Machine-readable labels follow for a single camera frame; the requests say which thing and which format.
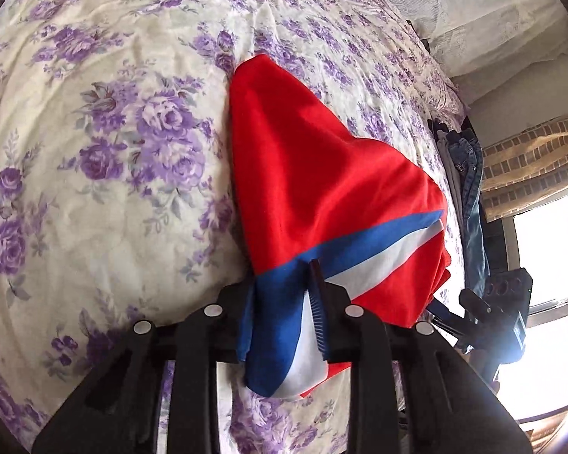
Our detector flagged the red track pants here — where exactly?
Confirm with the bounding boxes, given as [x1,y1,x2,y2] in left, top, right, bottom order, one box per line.
[229,55,450,398]

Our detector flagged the stack of folded jeans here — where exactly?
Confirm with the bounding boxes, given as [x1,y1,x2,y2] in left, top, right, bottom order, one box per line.
[428,117,489,297]

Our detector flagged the purple floral bed sheet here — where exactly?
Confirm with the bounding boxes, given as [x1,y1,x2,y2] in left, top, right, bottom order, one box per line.
[0,0,465,448]

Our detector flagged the white lace bed cover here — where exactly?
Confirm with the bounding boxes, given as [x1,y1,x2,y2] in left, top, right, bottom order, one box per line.
[388,0,568,77]

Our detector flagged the window with white frame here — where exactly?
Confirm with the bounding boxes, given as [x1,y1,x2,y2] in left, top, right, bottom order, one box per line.
[503,193,568,327]

